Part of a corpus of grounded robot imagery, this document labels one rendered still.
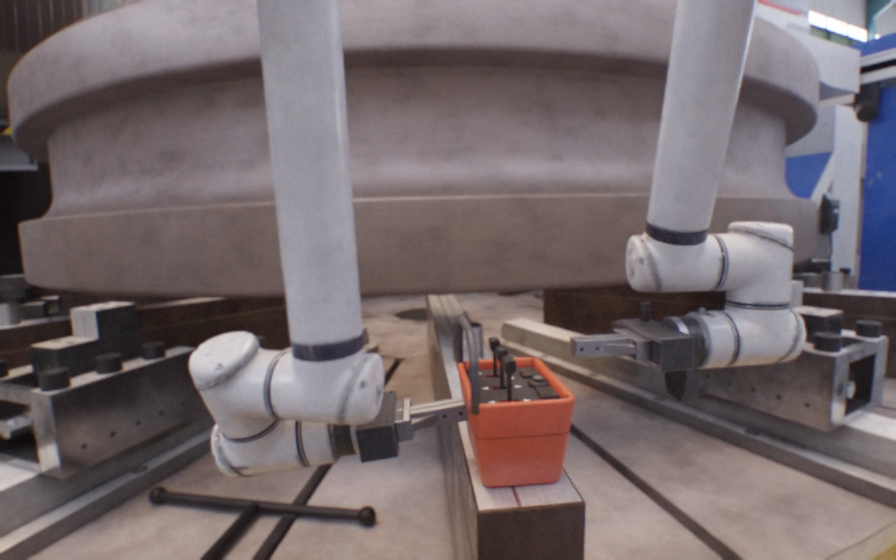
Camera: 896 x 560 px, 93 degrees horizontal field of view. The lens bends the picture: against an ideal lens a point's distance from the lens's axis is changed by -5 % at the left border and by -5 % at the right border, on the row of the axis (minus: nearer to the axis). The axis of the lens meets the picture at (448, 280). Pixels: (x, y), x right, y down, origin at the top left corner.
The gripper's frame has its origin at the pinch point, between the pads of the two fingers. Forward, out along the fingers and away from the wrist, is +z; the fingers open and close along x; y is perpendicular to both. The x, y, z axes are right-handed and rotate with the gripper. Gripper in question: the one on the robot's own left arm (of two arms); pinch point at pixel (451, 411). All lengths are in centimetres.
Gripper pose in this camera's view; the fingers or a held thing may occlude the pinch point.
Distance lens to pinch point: 69.7
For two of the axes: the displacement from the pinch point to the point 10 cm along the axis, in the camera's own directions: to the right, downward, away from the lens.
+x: 0.8, 1.1, -9.9
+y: 1.5, 9.8, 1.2
